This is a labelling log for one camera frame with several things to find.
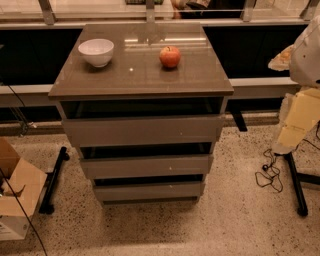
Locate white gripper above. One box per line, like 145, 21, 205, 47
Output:
268, 45, 320, 155

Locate grey drawer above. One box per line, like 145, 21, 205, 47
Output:
93, 182, 205, 202
80, 154, 213, 179
62, 115, 224, 147

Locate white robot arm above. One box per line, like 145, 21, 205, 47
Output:
268, 16, 320, 155

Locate grey top drawer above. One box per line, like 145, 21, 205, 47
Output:
62, 115, 224, 147

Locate grey drawer cabinet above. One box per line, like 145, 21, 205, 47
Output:
49, 24, 233, 203

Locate grey bottom drawer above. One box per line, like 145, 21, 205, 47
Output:
93, 182, 205, 202

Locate black table leg behind cabinet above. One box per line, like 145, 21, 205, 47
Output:
232, 111, 247, 132

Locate black floor bar right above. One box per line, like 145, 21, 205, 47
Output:
284, 153, 320, 217

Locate black floor bar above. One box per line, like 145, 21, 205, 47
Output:
39, 147, 70, 215
284, 153, 320, 217

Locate red apple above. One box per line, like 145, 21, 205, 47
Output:
159, 46, 181, 68

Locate white ceramic bowl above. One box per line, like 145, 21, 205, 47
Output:
78, 39, 114, 67

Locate black floor bar left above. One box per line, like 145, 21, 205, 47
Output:
39, 147, 70, 215

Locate brown cardboard box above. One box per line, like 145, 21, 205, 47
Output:
0, 137, 47, 241

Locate grey horizontal rail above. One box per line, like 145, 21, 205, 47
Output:
0, 77, 300, 108

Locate black cable on floor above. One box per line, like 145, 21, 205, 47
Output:
255, 148, 284, 194

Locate black cable left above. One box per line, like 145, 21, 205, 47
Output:
0, 78, 49, 256

